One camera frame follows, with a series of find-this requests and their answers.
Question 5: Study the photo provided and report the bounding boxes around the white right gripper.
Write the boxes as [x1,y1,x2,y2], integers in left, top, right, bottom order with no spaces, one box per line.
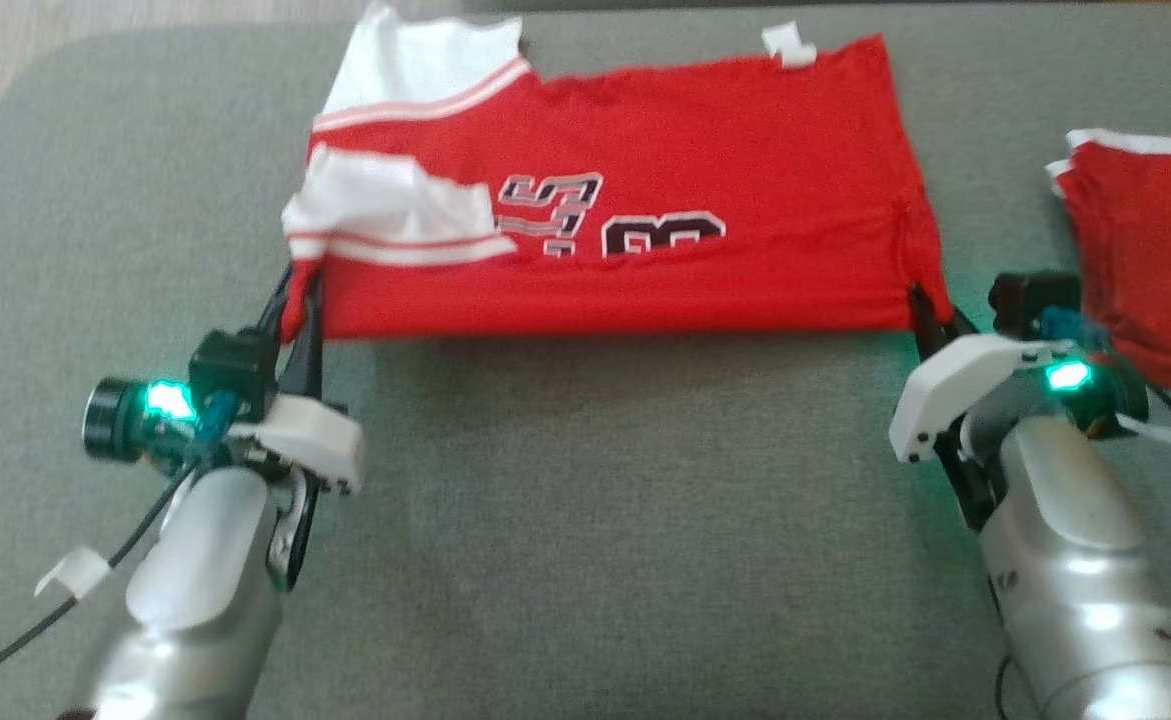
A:
[890,284,1152,465]

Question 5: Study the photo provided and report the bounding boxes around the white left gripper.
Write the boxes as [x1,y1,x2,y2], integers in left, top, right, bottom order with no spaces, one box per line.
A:
[83,262,365,496]

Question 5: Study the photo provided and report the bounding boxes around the red shorts with white stripes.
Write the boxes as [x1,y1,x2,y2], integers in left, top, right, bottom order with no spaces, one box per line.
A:
[1045,128,1171,393]

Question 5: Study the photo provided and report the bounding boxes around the red jersey with white sleeves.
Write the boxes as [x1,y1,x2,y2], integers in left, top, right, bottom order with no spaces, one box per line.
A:
[280,0,954,346]

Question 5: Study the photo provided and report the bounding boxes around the large grey fabric sofa cushion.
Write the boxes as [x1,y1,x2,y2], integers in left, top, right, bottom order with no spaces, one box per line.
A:
[0,0,1171,720]

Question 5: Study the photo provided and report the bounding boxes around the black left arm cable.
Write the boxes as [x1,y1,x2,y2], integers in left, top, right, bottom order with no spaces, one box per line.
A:
[0,390,242,706]

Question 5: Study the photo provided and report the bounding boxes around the white tape cable tag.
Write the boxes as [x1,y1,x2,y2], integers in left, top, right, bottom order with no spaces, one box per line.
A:
[33,545,113,601]

